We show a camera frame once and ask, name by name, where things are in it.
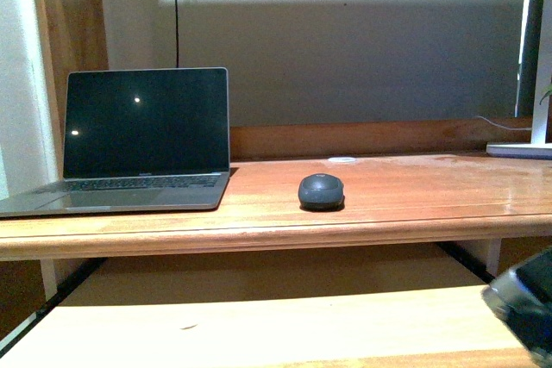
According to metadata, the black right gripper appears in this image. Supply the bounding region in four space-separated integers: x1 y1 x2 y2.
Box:
481 248 551 367

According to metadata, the white desk lamp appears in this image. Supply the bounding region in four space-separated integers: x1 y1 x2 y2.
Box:
486 0 551 160

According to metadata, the wooden desk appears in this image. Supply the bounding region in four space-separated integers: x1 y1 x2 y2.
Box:
1 119 551 261

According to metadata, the grey laptop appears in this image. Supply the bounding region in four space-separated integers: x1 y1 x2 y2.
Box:
1 67 230 217

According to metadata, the black hanging cable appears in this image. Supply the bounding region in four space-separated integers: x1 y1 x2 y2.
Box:
167 0 181 69

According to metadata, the white lamp cable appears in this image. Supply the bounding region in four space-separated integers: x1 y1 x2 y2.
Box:
474 115 534 132

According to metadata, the dark grey computer mouse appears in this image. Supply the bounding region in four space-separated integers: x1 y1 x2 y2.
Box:
298 173 344 211

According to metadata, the white round desk grommet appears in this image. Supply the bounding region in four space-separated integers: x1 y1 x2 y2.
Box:
327 157 357 164

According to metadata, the wooden pull-out keyboard tray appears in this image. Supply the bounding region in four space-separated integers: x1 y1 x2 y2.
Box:
1 244 532 367

